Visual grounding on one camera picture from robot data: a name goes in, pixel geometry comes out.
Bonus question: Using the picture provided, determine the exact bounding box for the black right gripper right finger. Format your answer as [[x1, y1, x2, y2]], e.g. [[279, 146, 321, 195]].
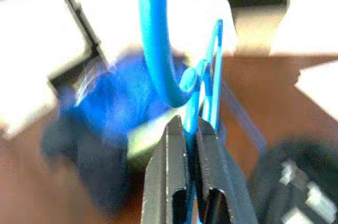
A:
[[195, 119, 258, 224]]

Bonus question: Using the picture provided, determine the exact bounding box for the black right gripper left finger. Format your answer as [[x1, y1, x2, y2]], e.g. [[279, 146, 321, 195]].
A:
[[141, 115, 191, 224]]

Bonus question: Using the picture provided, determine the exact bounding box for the blue plastic hanger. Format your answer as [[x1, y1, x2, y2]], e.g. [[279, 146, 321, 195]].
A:
[[138, 0, 267, 224]]

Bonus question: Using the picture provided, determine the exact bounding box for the bright blue garment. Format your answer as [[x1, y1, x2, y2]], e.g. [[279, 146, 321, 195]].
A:
[[57, 46, 185, 140]]

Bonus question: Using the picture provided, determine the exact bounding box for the white paper sheet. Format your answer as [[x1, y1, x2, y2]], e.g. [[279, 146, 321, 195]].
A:
[[294, 60, 338, 120]]

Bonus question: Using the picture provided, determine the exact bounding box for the black metal frame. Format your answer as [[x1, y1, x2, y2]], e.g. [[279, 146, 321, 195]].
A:
[[46, 0, 109, 92]]

